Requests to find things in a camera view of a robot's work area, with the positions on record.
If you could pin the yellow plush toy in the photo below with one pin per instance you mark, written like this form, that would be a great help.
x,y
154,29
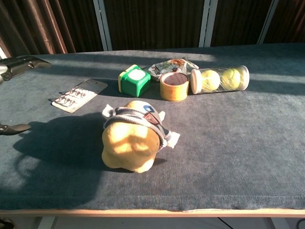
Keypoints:
x,y
128,143

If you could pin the yellow tennis ball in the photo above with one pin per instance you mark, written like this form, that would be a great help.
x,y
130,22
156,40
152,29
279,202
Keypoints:
x,y
231,78
210,80

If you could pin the silver blister pack card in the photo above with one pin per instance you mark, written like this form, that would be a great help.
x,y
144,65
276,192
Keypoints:
x,y
78,95

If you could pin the yellow tape roll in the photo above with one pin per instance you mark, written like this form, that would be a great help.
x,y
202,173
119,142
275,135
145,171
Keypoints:
x,y
174,91

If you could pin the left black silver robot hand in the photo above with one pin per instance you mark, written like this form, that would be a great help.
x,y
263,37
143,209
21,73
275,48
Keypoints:
x,y
19,65

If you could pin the green cube box white lid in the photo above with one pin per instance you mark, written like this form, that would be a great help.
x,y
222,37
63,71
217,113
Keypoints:
x,y
133,83

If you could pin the clear plastic ball tube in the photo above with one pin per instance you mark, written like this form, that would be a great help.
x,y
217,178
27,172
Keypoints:
x,y
196,81

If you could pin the white frame post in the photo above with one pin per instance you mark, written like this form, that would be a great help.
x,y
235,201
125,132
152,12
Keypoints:
x,y
102,23
268,21
208,22

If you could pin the crumpled snack bag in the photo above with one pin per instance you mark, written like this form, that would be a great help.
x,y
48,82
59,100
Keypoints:
x,y
171,65

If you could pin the dark brown curtain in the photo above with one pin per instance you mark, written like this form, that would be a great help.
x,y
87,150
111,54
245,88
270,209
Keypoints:
x,y
238,21
290,21
35,26
155,23

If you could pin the blue grey tablecloth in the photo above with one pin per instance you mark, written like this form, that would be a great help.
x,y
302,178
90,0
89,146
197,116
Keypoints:
x,y
214,143

